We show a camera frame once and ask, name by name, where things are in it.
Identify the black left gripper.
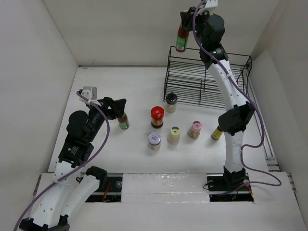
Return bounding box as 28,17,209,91
87,96,126,141

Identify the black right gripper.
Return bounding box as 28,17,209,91
181,6,211,47

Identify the yellow cap chili sauce bottle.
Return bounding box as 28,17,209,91
175,20,189,52

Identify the green label sauce bottle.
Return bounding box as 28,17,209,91
117,113,129,129

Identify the red lid chili jar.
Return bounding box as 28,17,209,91
151,106,165,128

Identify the small yellow oil bottle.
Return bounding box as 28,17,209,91
211,126,223,140

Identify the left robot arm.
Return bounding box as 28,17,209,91
14,92,127,231

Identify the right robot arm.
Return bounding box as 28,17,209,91
180,0,255,194

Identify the white lid jar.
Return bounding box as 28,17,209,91
148,132,161,151

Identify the black cap spice shaker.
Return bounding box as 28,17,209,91
165,92,178,113

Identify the yellow lid spice shaker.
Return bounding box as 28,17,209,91
167,127,180,144

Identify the pink lid spice shaker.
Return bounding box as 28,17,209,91
187,121,202,139

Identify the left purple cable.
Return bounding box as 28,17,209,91
13,91,111,231

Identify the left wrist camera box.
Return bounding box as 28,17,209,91
77,86,97,103

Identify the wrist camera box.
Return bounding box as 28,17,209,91
77,86,97,103
203,0,218,11

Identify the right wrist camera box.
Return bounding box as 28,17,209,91
203,0,218,11

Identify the black wire rack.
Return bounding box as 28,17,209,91
163,46,252,110

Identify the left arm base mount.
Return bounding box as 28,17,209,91
86,173,123,203

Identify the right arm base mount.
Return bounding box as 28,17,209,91
203,174,254,202

